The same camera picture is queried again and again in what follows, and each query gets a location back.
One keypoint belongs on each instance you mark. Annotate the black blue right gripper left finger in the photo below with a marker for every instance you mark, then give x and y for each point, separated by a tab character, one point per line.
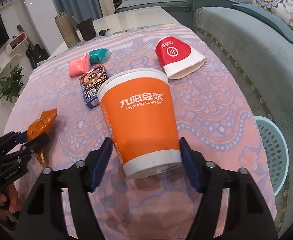
42	216

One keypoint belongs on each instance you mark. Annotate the dark brown cup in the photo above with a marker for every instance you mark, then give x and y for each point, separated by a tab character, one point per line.
87	29

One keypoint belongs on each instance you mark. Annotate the person's left hand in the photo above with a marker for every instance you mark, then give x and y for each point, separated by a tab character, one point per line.
15	202

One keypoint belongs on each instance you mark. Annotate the white tv cabinet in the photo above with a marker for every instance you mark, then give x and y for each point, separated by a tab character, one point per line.
13	51

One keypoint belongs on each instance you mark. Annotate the green potted plant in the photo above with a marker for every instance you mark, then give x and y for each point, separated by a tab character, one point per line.
11	85

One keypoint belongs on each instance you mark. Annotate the orange soymilk paper cup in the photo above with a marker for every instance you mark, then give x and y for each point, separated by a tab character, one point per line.
139	113

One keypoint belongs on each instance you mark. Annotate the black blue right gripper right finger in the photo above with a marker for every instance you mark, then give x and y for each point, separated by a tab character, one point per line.
247	217

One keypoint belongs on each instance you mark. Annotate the black car key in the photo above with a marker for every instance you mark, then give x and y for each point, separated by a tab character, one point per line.
103	32

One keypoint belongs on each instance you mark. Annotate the orange snack wrapper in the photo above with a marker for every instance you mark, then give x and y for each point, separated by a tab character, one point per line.
40	126

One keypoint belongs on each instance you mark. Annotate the teal fabric sofa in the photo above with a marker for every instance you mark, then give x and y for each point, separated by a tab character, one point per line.
257	48

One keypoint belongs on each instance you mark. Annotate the pink patterned table cloth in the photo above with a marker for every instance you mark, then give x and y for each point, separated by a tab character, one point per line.
206	107

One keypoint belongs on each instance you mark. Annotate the teal clay packet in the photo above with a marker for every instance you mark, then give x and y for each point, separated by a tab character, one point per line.
99	56

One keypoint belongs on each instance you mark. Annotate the teal sofa chaise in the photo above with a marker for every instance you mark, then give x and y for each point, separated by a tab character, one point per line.
180	10

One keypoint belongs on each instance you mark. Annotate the gold metal thermos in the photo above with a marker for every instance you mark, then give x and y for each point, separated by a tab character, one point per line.
67	30

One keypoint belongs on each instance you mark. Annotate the light blue trash basket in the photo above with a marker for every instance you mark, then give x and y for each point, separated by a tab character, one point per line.
276	150

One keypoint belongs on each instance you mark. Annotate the white air conditioner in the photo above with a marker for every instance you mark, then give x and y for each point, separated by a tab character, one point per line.
42	14

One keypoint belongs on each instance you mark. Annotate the red white paper cup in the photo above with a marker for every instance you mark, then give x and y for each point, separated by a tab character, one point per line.
177	58

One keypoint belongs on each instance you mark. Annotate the pink clay packet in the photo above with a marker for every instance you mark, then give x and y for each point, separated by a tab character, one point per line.
79	66

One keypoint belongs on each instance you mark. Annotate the blue small card box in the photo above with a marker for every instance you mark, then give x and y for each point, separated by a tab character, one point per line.
91	82

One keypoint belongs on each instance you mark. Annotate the black acoustic guitar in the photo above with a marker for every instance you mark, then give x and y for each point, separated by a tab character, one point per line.
35	53

